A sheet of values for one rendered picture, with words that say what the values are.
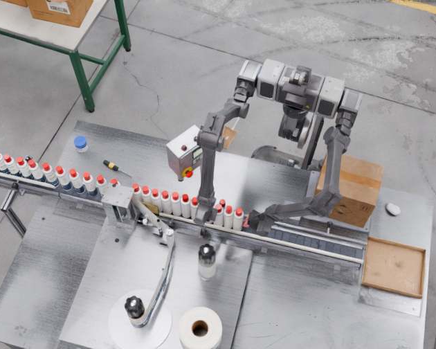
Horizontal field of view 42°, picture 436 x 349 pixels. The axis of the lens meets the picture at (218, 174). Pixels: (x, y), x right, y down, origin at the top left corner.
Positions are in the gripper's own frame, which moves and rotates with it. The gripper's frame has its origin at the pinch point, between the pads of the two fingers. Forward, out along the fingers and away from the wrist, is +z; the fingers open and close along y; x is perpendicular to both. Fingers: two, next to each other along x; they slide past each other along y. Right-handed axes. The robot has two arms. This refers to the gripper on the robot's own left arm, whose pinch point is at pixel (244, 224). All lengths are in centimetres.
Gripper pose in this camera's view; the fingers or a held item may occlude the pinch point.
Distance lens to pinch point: 292.3
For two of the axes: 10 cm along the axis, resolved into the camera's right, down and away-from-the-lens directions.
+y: -2.3, 8.4, -4.9
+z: -6.1, 2.7, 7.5
